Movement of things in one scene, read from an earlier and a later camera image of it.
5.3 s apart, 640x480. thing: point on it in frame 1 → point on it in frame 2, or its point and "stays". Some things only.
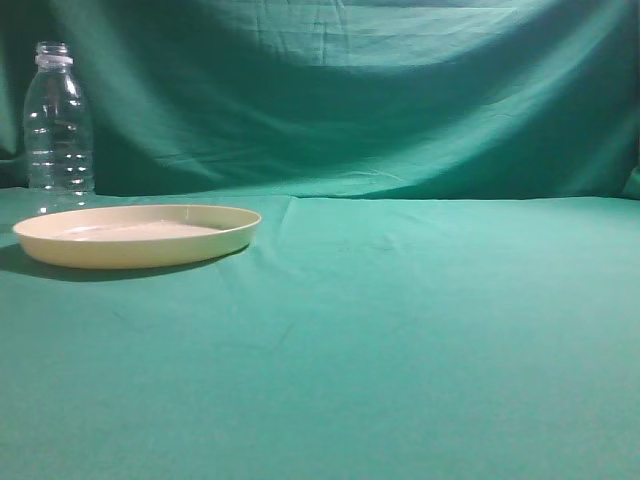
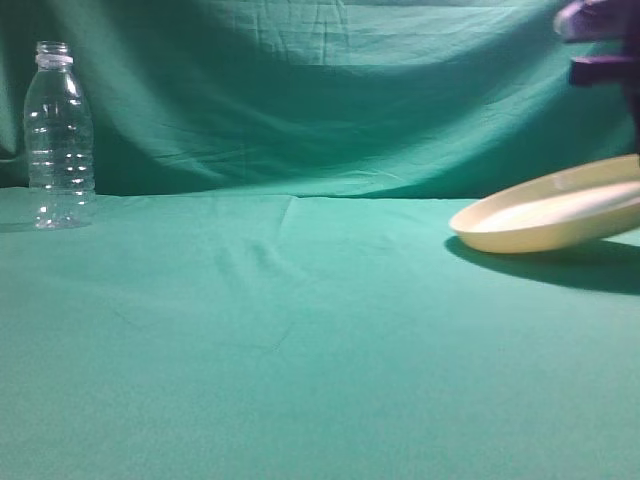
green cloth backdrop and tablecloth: x=445 y=280 stays
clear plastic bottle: x=59 y=149 stays
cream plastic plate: x=137 y=236 → x=562 y=208
